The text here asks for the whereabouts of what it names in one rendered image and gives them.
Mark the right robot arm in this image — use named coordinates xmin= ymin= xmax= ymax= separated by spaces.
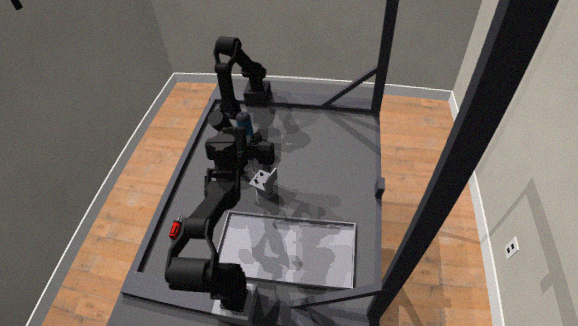
xmin=208 ymin=36 xmax=266 ymax=131

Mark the shiny grey metal cylinder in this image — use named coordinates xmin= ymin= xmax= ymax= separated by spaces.
xmin=256 ymin=185 xmax=274 ymax=199

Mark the grey l-shaped bracket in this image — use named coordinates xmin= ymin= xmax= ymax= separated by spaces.
xmin=249 ymin=168 xmax=278 ymax=193

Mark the red hand screwdriver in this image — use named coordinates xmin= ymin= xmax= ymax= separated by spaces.
xmin=169 ymin=214 xmax=182 ymax=239

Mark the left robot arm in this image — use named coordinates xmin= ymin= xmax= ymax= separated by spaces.
xmin=165 ymin=126 xmax=249 ymax=312

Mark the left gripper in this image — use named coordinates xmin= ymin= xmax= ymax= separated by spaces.
xmin=205 ymin=134 xmax=275 ymax=175

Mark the blue electric screwdriver barrel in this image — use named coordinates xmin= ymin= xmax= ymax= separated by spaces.
xmin=236 ymin=112 xmax=255 ymax=168

